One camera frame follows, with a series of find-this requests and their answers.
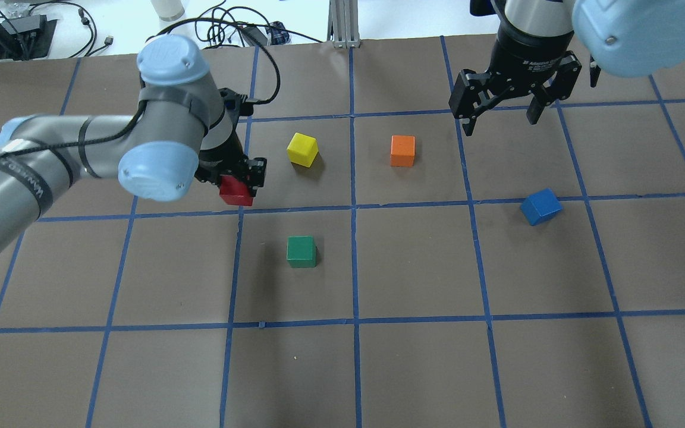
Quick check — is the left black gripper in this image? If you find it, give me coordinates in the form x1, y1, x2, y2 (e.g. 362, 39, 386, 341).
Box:
195, 132, 268, 198

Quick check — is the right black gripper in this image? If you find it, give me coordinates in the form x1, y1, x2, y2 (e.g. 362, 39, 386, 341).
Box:
448, 24, 582, 136

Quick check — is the red wooden block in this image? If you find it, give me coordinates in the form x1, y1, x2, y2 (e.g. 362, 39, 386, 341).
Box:
218, 174, 254, 207

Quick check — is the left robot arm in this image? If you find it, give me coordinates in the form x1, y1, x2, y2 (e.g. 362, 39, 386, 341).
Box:
0, 33, 267, 252

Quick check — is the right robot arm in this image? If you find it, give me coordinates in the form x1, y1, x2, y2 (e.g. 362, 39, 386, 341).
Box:
448, 1, 685, 136

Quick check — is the yellow wooden block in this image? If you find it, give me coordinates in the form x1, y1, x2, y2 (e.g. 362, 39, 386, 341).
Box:
286, 133, 319, 168

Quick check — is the green wooden block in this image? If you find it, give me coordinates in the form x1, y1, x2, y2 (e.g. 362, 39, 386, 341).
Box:
286, 235, 318, 269

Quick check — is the blue wooden block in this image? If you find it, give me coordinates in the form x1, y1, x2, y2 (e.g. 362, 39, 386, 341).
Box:
521, 188, 563, 226

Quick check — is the orange wooden block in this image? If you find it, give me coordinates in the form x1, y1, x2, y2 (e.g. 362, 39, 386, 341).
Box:
389, 135, 416, 168

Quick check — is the black power adapter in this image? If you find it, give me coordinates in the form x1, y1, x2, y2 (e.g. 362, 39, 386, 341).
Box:
240, 25, 270, 46

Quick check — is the white cup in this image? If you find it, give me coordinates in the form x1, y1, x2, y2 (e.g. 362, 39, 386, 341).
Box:
150, 0, 185, 22

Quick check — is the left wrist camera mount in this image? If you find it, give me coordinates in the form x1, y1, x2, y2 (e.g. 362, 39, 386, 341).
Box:
218, 87, 257, 121

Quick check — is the black cable bundle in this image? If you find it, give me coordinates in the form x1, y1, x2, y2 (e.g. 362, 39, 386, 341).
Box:
173, 0, 322, 47

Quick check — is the aluminium frame post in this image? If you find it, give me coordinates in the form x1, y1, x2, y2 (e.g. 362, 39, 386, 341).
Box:
327, 0, 361, 49

